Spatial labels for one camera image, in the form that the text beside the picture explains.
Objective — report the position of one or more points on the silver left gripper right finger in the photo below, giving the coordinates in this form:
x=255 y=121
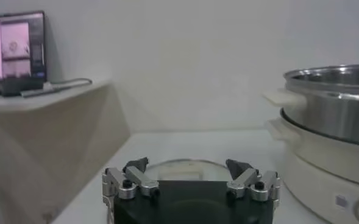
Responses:
x=243 y=179

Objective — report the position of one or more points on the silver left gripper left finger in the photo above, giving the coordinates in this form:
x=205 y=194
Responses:
x=141 y=182

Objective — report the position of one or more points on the round glass pot lid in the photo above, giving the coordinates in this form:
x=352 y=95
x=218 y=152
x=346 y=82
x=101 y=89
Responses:
x=179 y=165

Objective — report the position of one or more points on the stainless steel steamer basket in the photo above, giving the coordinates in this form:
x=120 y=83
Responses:
x=334 y=112

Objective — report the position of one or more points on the white rounded side table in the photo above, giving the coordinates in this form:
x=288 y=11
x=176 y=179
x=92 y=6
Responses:
x=54 y=137

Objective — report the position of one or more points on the grey usb adapter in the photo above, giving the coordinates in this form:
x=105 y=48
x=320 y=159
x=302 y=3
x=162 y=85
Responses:
x=42 y=90

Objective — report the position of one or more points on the black laptop with lit screen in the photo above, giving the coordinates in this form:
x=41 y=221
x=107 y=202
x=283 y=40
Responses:
x=11 y=48

